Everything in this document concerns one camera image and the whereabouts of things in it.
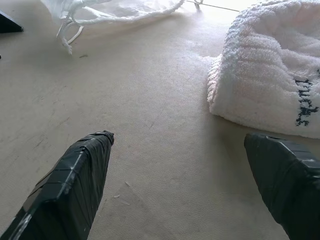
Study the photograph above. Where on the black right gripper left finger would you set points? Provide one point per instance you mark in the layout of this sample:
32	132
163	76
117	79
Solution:
67	190

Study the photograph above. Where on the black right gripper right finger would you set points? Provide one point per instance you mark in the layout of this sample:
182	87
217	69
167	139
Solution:
287	180

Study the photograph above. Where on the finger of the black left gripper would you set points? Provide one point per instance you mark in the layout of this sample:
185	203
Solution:
8	23

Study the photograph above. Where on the white cloth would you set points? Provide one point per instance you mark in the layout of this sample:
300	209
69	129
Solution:
262	75

